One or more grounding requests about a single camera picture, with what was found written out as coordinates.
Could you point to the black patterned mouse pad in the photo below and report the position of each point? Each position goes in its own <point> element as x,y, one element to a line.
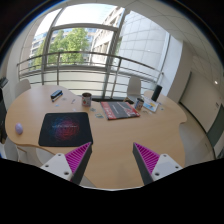
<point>65,130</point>

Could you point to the grey metal balcony railing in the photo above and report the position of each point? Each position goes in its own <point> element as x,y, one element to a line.
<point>105,76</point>

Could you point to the white chair right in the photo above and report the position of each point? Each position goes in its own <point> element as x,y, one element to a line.
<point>134,88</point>

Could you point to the patterned mug right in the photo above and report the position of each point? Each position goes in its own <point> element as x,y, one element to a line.
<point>139,104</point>

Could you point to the small card on table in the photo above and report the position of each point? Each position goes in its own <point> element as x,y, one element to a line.
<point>99,115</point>

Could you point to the lilac computer mouse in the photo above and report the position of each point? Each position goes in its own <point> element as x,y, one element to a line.
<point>18,128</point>

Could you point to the black cylindrical speaker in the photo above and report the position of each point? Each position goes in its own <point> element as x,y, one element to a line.
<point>156,93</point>

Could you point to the red black magazine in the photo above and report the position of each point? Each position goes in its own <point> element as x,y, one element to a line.
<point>118,110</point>

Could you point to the patterned mug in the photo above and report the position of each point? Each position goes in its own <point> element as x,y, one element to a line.
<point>86,99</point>
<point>139,104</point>

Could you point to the white chair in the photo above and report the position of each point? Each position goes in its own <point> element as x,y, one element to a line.
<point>134,88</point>
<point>21,87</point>

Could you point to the white chair left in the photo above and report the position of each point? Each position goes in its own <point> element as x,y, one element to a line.
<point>21,87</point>

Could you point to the white booklet with blue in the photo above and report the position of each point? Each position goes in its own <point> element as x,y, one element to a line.
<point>151,105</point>

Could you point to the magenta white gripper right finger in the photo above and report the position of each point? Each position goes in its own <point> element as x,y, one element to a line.
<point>153,166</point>

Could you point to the black stapler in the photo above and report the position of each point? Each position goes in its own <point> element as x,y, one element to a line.
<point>56,94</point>

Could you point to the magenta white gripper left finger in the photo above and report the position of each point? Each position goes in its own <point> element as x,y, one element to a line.
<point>70,166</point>

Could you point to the patterned mug left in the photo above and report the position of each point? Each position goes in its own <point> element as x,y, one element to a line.
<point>86,99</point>

